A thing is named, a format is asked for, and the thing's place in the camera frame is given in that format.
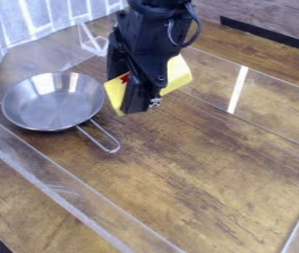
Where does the black bar on table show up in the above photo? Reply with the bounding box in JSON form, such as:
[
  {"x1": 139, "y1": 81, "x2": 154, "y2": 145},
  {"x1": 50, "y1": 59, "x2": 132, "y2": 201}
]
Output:
[{"x1": 221, "y1": 16, "x2": 299, "y2": 49}]

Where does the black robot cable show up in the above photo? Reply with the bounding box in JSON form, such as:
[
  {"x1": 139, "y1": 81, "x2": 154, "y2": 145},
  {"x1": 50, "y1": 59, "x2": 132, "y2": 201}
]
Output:
[{"x1": 166, "y1": 2, "x2": 205, "y2": 48}]

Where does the clear acrylic tray wall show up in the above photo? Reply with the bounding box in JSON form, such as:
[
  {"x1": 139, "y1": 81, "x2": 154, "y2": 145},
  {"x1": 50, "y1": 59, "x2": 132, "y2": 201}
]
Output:
[{"x1": 0, "y1": 19, "x2": 299, "y2": 253}]

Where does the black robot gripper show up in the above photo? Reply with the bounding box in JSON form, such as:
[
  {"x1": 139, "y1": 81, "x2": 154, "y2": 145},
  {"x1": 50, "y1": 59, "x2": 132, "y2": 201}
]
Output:
[{"x1": 107, "y1": 6, "x2": 202, "y2": 115}]

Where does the white sheer curtain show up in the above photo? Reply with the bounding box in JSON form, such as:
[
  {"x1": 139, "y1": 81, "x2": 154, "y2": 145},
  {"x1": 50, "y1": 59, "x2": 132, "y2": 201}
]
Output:
[{"x1": 0, "y1": 0, "x2": 128, "y2": 63}]

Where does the yellow butter block toy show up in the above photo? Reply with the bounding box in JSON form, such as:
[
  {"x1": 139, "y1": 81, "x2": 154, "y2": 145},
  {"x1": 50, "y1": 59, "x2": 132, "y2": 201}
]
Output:
[{"x1": 104, "y1": 54, "x2": 193, "y2": 117}]

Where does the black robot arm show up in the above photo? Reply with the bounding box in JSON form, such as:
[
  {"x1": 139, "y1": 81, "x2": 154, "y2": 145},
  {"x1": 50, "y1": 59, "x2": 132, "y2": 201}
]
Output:
[{"x1": 107, "y1": 0, "x2": 202, "y2": 114}]

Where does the silver metal frying pan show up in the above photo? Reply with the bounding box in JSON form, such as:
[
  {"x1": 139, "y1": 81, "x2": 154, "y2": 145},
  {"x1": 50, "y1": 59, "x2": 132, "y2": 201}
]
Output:
[{"x1": 2, "y1": 71, "x2": 122, "y2": 153}]

